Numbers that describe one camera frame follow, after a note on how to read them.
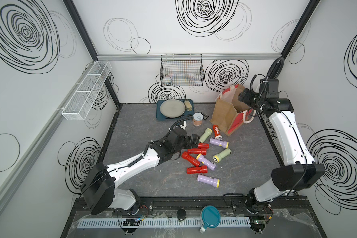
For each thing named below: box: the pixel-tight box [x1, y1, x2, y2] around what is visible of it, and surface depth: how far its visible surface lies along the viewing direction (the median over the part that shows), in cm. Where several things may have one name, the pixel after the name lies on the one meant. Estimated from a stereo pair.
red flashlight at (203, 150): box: [186, 147, 207, 156], surface depth 91 cm
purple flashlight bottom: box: [196, 174, 221, 188], surface depth 81 cm
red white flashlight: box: [212, 124, 223, 141], surface depth 101 cm
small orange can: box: [192, 112, 204, 127], surface depth 107 cm
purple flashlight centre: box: [195, 153, 217, 171], surface depth 88 cm
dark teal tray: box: [156, 99, 195, 121], surface depth 116 cm
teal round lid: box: [199, 205, 221, 234], surface depth 66 cm
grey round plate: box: [159, 99, 186, 119], surface depth 121 cm
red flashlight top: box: [197, 142, 210, 150], surface depth 96 cm
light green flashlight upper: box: [198, 127, 213, 144], surface depth 101 cm
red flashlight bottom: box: [186, 165, 209, 175], surface depth 85 cm
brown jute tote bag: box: [210, 84, 257, 137], surface depth 101 cm
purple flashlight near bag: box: [209, 137, 230, 149], surface depth 98 cm
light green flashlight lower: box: [212, 148, 232, 164], surface depth 91 cm
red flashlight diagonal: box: [181, 151, 201, 168], surface depth 89 cm
